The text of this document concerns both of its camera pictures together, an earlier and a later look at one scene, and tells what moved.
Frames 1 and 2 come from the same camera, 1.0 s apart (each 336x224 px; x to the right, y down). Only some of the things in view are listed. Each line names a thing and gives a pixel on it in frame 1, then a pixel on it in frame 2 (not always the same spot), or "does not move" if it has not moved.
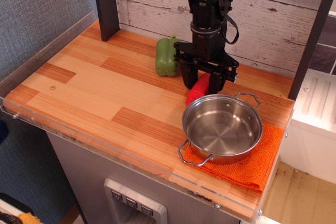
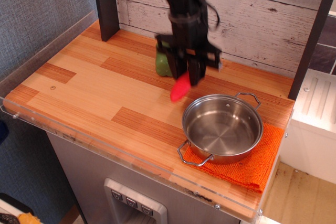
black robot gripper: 207,49 -> 190,34
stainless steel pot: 226,128 does not move
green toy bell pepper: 166,64 does not move
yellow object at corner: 28,218 does not move
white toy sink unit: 310,146 does not move
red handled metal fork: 199,89 -> 181,85
